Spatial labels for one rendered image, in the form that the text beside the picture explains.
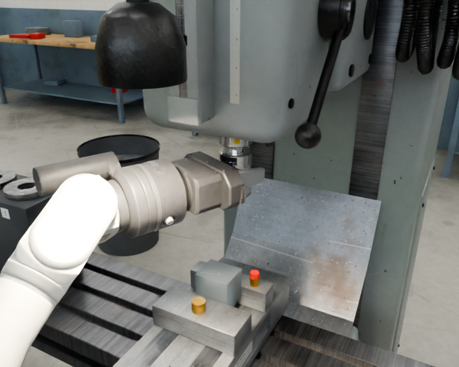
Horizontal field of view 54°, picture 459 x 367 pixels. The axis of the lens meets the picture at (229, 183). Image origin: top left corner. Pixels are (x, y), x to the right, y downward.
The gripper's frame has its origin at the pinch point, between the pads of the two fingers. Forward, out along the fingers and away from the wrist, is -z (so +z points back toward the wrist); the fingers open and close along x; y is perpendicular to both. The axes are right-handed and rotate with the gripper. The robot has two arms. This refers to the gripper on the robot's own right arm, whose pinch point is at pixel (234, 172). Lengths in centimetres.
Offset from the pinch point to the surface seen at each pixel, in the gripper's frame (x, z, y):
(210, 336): -4.1, 7.4, 23.5
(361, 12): -4.2, -19.1, -21.7
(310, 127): -14.8, 1.1, -10.6
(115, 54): -15.4, 23.5, -19.9
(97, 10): 554, -204, 2
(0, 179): 52, 23, 13
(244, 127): -8.9, 5.8, -9.9
